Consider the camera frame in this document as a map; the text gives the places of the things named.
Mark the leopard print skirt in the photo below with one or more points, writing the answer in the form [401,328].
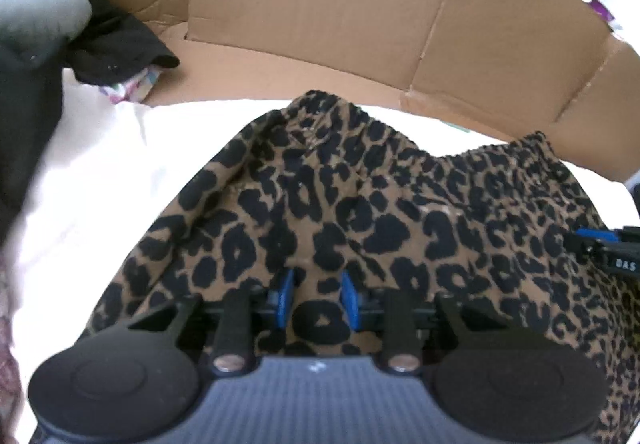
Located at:
[350,184]

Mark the grey neck pillow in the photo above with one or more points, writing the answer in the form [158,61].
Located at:
[35,18]

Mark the purple white refill packet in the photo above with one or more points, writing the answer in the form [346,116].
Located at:
[602,11]

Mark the cream bear printed blanket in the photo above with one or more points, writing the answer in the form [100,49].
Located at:
[100,173]

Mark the flat brown cardboard sheet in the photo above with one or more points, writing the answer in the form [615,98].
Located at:
[325,13]

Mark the pastel printed cloth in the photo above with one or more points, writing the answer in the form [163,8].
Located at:
[135,86]

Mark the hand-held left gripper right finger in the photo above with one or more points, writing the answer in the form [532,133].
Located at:
[351,301]

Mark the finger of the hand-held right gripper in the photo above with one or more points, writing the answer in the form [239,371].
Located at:
[595,235]

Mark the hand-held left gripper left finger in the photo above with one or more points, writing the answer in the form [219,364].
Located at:
[284,299]

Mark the pile of black clothes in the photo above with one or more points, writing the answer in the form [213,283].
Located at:
[25,123]

